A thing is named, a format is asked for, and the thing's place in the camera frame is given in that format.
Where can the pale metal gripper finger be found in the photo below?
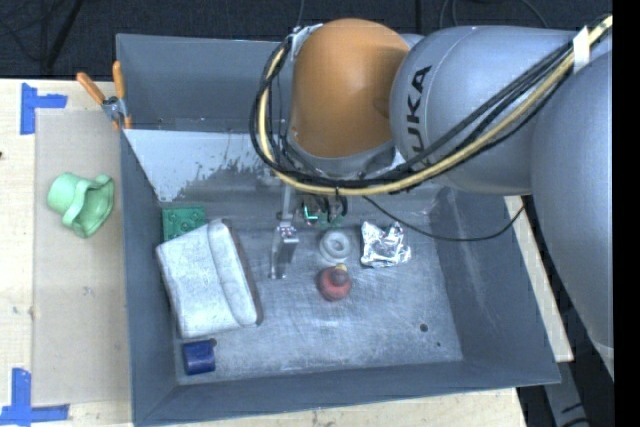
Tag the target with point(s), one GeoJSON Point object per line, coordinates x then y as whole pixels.
{"type": "Point", "coordinates": [276, 255]}
{"type": "Point", "coordinates": [290, 252]}

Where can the red toy fruit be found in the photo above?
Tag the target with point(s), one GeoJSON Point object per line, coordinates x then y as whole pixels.
{"type": "Point", "coordinates": [332, 285]}

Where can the white folded cloth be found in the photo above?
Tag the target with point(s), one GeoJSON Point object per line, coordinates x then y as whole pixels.
{"type": "Point", "coordinates": [205, 280]}

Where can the crumpled silver foil packet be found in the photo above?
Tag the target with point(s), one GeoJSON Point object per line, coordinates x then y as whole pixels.
{"type": "Point", "coordinates": [382, 247]}

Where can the dark green flat block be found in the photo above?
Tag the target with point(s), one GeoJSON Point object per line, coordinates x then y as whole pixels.
{"type": "Point", "coordinates": [181, 220]}

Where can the grey metal bin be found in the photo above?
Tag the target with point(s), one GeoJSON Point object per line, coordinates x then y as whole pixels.
{"type": "Point", "coordinates": [380, 330]}

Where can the dark blue small block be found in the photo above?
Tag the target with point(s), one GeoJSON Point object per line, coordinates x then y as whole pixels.
{"type": "Point", "coordinates": [198, 357]}

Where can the pale green plastic cup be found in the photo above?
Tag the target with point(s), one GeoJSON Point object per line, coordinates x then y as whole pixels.
{"type": "Point", "coordinates": [85, 202]}

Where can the brown cardboard board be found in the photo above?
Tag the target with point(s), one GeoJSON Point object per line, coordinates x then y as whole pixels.
{"type": "Point", "coordinates": [75, 305]}

